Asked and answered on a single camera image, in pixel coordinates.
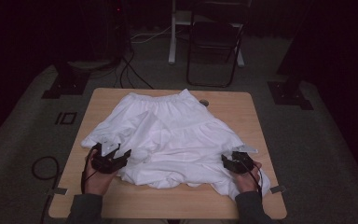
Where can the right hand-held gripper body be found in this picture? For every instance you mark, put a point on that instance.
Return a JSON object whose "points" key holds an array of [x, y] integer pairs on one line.
{"points": [[241, 161]]}

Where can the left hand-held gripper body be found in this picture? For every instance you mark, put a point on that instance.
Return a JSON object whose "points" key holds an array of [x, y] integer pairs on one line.
{"points": [[108, 161]]}

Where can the white skirt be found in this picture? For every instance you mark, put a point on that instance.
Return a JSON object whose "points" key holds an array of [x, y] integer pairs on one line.
{"points": [[174, 133]]}

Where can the person's right hand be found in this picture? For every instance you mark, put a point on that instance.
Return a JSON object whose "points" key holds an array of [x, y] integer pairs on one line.
{"points": [[245, 182]]}

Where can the person's left hand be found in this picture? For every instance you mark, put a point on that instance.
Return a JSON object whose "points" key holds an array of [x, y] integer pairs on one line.
{"points": [[97, 182]]}

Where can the grey tape strip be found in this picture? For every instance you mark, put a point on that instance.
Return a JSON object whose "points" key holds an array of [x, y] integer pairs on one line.
{"points": [[278, 189], [57, 191]]}

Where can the small round grey disc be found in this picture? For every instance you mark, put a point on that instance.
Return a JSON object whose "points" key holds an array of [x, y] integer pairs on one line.
{"points": [[203, 102]]}

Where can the black stand with flat base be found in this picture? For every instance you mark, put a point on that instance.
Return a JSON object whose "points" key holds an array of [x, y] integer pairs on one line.
{"points": [[289, 90], [66, 84]]}

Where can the black folding chair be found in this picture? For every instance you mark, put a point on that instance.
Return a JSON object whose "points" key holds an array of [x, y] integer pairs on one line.
{"points": [[215, 43]]}

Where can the white metal stand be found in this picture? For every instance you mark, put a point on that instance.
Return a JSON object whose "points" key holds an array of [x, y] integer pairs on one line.
{"points": [[173, 37]]}

